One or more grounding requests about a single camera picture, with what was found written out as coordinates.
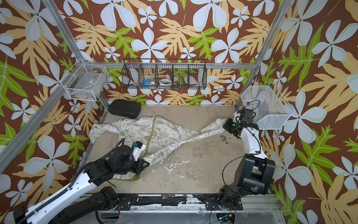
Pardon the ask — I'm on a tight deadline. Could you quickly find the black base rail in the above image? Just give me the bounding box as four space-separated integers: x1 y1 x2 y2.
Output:
107 193 243 211

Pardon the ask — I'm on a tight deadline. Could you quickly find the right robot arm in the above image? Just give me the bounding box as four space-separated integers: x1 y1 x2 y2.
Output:
218 119 276 210

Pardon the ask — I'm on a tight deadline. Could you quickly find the small green circuit board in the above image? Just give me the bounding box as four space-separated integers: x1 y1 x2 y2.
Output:
216 213 235 224

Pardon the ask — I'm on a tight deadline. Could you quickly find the white wire basket left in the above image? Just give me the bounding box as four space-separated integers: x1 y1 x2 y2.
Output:
62 63 109 101

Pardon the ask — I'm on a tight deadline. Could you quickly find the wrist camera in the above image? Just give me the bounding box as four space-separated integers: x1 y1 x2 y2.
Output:
132 141 146 161
237 108 256 122

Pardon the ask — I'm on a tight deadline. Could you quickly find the black wire basket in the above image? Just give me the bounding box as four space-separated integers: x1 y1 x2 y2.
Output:
121 59 208 90

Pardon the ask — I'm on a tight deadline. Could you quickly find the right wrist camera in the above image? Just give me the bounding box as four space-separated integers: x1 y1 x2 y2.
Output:
237 108 256 122

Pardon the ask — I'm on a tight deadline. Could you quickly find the white mesh basket right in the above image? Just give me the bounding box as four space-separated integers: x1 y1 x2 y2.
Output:
241 82 294 130

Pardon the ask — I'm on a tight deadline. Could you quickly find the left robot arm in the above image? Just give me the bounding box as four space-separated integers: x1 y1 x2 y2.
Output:
13 141 146 224

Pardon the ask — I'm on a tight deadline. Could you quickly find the black zippered case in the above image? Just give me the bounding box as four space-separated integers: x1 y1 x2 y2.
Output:
108 99 141 119

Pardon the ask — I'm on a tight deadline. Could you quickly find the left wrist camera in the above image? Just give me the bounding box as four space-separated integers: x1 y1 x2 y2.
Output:
132 141 146 161

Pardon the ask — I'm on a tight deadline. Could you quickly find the white green printed jacket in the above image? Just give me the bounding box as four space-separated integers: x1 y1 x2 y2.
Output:
89 116 226 165

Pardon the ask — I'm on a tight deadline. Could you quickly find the blue object in basket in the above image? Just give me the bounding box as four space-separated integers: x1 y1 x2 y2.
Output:
143 79 151 86

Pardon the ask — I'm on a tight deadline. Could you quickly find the white tape roll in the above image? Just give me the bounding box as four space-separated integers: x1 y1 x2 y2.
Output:
159 78 172 86

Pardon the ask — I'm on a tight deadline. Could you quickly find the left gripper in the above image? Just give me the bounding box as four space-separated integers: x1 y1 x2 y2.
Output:
116 156 152 174

